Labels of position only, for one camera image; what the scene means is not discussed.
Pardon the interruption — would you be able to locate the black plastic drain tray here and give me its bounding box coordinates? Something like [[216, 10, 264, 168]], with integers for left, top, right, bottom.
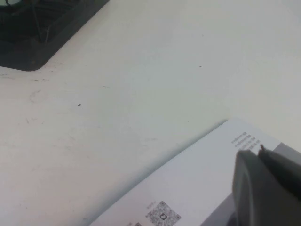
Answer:
[[0, 0, 110, 72]]

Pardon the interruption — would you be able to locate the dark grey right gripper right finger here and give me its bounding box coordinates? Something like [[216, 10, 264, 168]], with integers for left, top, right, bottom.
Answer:
[[258, 144, 301, 201]]

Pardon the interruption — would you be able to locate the black wire dish rack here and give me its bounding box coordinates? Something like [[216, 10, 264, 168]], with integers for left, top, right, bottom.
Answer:
[[0, 0, 78, 44]]

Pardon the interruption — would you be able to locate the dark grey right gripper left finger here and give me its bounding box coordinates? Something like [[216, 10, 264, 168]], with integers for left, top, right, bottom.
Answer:
[[231, 149, 301, 226]]

